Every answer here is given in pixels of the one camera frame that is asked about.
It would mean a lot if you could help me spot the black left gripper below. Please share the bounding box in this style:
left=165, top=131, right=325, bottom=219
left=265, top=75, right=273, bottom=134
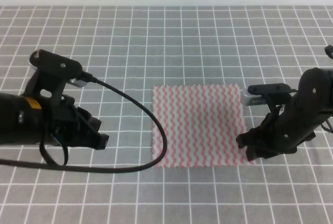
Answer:
left=24, top=71, right=109, bottom=150

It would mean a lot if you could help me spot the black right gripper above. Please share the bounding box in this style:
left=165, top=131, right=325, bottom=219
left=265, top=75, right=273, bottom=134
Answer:
left=236, top=106, right=316, bottom=161

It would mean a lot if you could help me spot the pink white wavy towel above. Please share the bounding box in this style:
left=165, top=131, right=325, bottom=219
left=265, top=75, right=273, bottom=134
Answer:
left=152, top=84, right=253, bottom=168

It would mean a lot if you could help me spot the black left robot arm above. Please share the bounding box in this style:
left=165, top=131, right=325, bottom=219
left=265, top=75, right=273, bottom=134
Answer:
left=1, top=72, right=109, bottom=150

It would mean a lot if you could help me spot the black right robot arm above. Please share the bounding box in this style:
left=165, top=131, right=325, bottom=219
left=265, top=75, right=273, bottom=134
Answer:
left=236, top=68, right=332, bottom=161

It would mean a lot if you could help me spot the grey grid tablecloth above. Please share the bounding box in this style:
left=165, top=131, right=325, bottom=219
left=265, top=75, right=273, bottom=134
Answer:
left=1, top=6, right=332, bottom=223

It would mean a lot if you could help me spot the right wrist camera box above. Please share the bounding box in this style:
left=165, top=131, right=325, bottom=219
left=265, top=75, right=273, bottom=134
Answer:
left=240, top=83, right=293, bottom=106

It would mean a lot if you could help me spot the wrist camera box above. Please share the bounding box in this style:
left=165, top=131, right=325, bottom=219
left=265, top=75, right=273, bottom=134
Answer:
left=29, top=49, right=87, bottom=88
left=240, top=83, right=293, bottom=106

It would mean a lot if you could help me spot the thick black left cable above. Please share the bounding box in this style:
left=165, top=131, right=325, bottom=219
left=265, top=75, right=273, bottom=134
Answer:
left=0, top=71, right=169, bottom=174

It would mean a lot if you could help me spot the thin black right cable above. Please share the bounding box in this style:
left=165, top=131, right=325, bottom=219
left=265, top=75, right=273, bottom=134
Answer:
left=321, top=118, right=333, bottom=133

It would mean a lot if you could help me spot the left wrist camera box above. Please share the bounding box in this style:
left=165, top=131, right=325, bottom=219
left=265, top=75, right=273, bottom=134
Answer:
left=29, top=49, right=87, bottom=88

